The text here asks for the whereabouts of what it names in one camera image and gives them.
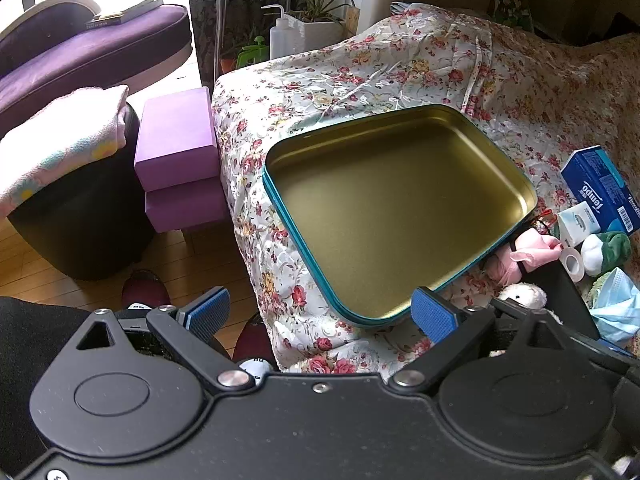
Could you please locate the white fluffy plush animal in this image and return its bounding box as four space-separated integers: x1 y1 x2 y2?
498 283 547 310

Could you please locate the green watering can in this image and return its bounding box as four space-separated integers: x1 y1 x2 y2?
235 36 270 68

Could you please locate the green white plush toy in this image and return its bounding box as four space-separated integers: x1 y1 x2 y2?
580 231 631 278

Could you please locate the dark red slipper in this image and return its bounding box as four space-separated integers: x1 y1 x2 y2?
120 269 170 309

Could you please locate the pastel folded blanket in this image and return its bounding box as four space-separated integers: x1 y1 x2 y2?
0 84 129 218

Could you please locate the purple velvet chaise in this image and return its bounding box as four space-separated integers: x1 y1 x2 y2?
1 0 192 133

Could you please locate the small white tissue packet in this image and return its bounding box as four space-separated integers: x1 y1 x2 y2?
558 202 601 248

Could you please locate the blue Tempo tissue pack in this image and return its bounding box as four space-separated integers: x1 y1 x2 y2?
561 145 640 235

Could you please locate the book on chaise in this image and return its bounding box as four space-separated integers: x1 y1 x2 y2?
86 0 164 30

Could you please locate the black round stool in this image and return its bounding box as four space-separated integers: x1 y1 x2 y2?
9 106 155 281

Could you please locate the teal gold metal tin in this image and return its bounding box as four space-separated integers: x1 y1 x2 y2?
262 104 537 328

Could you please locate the light blue face mask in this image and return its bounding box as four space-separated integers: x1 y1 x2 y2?
588 268 639 346

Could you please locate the white medical tape roll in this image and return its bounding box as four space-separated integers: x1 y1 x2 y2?
559 247 585 283

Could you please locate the pink cloth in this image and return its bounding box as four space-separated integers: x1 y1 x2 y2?
485 228 563 287

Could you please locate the purple foam block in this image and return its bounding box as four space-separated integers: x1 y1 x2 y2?
134 87 219 192
145 178 227 233

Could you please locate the white planter with plant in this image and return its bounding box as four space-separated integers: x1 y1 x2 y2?
288 0 360 53

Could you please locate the upper purple foam block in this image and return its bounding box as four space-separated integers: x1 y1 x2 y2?
134 87 219 192

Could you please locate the white squeeze bottle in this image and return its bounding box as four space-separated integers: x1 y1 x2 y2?
262 4 303 60

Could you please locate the lower purple foam block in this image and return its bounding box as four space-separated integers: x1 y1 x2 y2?
145 178 227 233

